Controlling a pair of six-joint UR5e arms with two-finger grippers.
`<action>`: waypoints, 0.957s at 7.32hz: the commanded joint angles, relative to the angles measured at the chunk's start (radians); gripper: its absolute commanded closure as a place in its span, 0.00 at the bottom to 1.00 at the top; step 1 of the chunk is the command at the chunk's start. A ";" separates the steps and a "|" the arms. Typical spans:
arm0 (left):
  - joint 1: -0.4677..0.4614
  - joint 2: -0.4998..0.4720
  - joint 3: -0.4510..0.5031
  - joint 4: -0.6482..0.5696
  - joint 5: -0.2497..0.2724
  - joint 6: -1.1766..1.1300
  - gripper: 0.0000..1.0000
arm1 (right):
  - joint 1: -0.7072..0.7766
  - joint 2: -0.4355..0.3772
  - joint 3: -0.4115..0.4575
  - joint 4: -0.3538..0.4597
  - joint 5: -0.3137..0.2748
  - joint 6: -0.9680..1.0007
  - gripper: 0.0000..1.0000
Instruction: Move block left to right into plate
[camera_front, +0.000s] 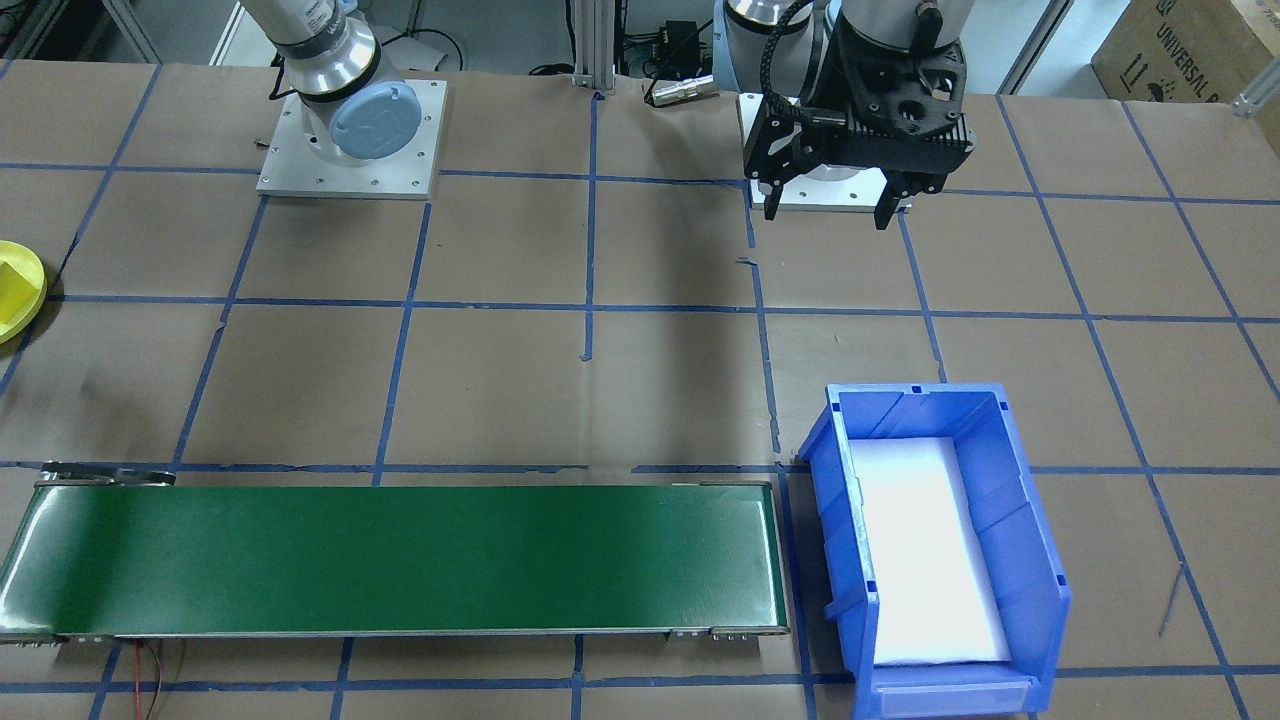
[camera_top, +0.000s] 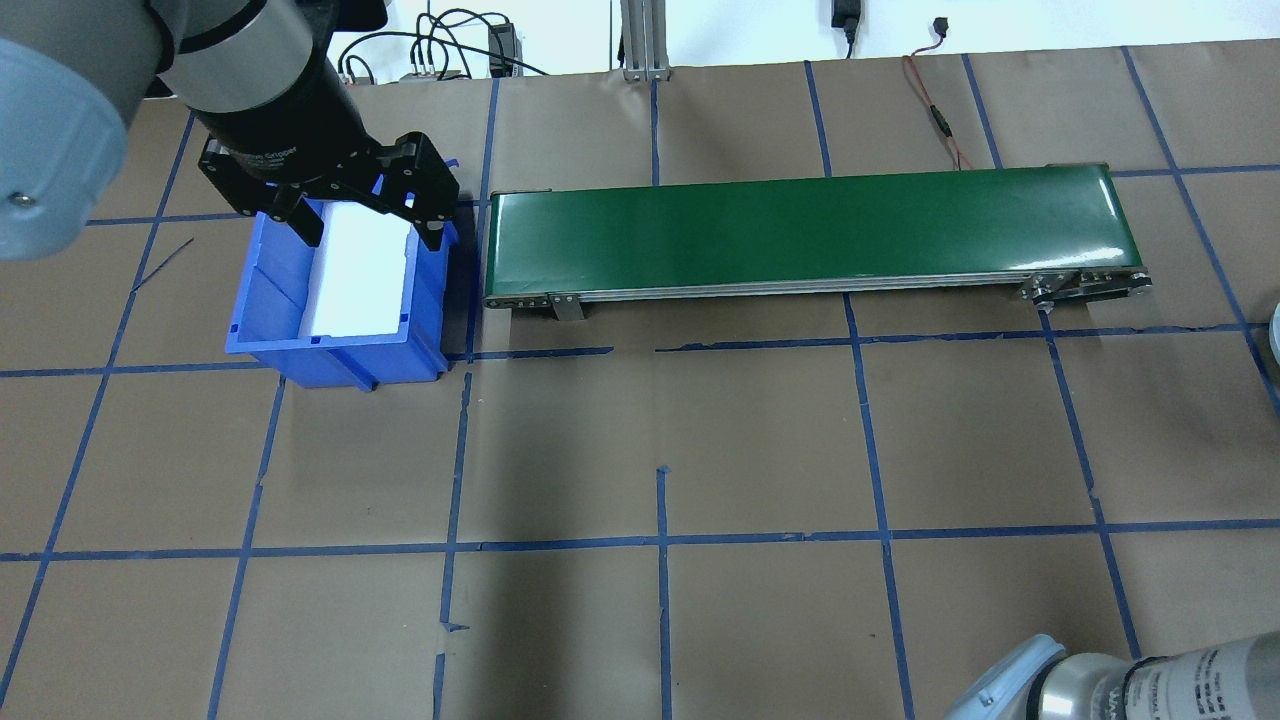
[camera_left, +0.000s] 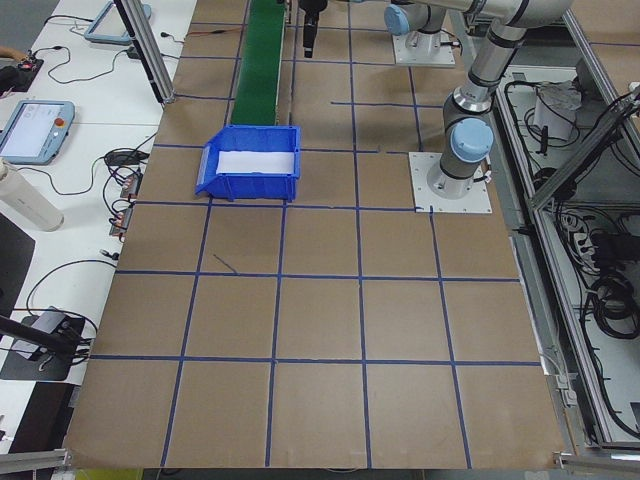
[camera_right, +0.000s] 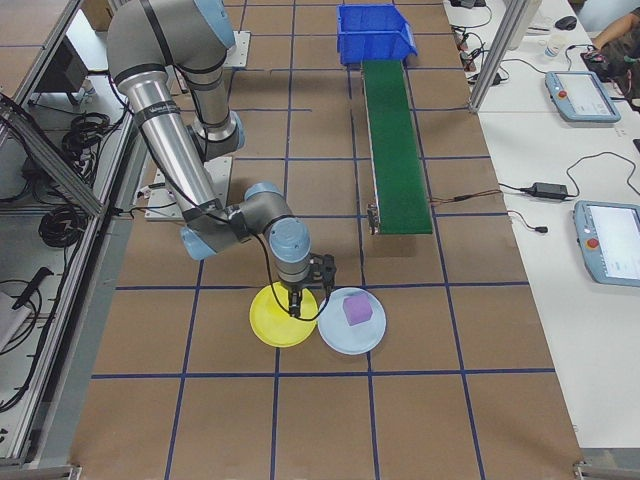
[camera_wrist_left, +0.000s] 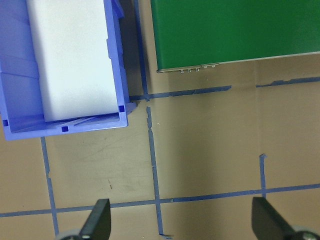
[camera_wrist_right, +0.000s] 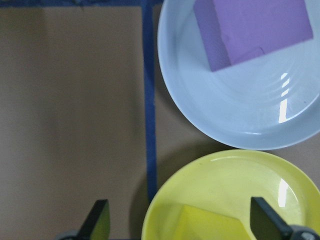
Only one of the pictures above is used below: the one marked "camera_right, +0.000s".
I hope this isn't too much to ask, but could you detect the person bare forearm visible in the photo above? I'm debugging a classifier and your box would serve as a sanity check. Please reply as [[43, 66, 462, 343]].
[[592, 13, 640, 49]]

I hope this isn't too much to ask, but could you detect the red brown wire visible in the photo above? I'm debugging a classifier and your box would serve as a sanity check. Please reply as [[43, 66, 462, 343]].
[[428, 189, 504, 206]]

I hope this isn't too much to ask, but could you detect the person camouflage clothed body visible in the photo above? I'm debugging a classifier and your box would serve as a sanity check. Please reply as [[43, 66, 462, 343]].
[[597, 39, 640, 111]]

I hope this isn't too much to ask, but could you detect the brown cardboard box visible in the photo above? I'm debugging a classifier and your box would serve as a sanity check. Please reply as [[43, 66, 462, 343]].
[[82, 0, 114, 24]]

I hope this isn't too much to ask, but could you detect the aluminium profile post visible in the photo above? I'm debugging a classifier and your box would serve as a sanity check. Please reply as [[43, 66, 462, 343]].
[[468, 0, 532, 115]]

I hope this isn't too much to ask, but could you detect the light blue round plate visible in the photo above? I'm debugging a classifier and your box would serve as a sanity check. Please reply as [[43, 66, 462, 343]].
[[317, 286, 388, 356]]

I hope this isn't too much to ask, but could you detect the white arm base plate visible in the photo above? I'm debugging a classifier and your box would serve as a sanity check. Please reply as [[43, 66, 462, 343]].
[[133, 156, 235, 221], [225, 30, 251, 69]]

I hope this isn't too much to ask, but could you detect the yellow round plate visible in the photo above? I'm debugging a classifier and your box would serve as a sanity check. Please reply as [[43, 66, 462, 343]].
[[249, 280, 319, 349]]

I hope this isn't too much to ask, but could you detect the black barrel plug cable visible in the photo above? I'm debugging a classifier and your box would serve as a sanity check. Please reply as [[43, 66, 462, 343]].
[[506, 209, 550, 235]]

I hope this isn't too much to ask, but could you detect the V-shaped metal bar frame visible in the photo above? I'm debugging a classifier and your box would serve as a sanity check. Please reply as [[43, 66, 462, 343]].
[[0, 0, 151, 469]]

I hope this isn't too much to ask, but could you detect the grey blue teach pendant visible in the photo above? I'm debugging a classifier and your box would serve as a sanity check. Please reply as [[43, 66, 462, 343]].
[[543, 69, 623, 124], [572, 199, 640, 289]]

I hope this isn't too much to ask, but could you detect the black handle tool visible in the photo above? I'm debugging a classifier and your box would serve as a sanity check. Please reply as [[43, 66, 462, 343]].
[[12, 267, 55, 309]]

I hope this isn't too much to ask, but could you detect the blue plastic storage bin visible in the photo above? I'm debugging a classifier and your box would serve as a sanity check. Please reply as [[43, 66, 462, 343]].
[[336, 3, 419, 66]]

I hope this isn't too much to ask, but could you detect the green conveyor belt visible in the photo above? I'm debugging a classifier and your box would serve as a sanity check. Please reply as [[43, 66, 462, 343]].
[[360, 58, 434, 237]]

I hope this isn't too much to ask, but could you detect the black cable coil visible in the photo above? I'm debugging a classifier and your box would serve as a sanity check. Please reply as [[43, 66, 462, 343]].
[[62, 112, 126, 169], [38, 204, 84, 249]]

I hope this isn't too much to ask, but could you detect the purple cube block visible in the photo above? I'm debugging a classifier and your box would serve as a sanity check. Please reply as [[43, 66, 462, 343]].
[[342, 293, 375, 329]]

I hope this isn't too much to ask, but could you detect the aluminium profile bar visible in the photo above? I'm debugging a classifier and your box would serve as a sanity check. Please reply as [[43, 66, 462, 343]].
[[572, 459, 640, 480], [0, 462, 81, 480]]

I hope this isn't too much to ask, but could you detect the black device with red light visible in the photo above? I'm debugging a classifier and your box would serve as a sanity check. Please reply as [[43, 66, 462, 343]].
[[579, 44, 609, 71]]

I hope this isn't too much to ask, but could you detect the black power adapter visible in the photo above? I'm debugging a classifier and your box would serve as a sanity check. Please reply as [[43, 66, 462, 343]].
[[529, 181, 571, 199]]

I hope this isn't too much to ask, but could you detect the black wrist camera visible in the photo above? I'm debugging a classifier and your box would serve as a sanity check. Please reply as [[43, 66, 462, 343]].
[[309, 253, 336, 289]]

